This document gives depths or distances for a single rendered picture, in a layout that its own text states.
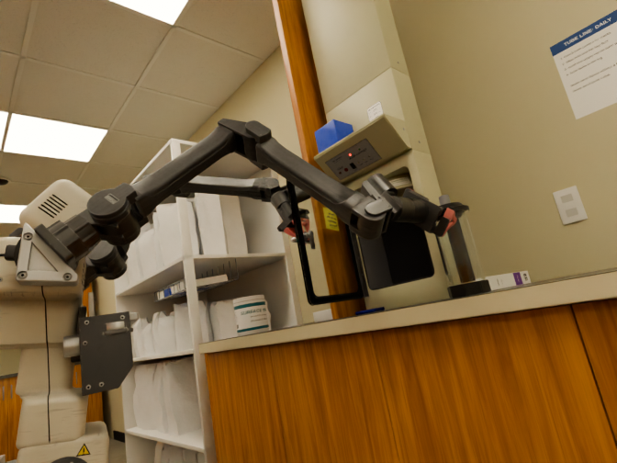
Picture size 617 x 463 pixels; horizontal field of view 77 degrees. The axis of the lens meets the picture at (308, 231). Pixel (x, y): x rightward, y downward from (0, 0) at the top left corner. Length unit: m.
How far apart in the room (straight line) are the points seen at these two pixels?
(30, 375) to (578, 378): 1.06
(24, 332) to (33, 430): 0.20
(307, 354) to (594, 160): 1.09
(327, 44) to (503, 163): 0.81
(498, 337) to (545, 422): 0.16
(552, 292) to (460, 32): 1.29
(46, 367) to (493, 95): 1.62
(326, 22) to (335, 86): 0.27
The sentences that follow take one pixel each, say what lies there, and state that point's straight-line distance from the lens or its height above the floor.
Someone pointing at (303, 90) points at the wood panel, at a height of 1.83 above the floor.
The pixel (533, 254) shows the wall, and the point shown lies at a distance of 1.56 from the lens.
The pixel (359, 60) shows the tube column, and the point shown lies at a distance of 1.53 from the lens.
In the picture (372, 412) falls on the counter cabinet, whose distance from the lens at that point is 1.10.
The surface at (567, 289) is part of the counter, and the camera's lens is 0.79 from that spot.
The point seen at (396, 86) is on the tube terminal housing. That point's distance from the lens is 1.39.
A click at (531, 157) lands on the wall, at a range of 1.59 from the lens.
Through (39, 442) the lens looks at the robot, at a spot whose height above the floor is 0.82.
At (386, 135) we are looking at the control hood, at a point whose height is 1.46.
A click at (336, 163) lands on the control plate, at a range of 1.38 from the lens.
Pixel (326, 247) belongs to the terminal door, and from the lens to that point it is 1.24.
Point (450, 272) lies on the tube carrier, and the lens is 1.06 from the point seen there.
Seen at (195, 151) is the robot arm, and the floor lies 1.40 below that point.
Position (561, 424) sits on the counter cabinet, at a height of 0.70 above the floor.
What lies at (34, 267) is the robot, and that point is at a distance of 0.90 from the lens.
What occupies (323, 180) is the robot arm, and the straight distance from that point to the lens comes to 0.90.
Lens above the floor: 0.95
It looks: 13 degrees up
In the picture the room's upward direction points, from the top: 11 degrees counter-clockwise
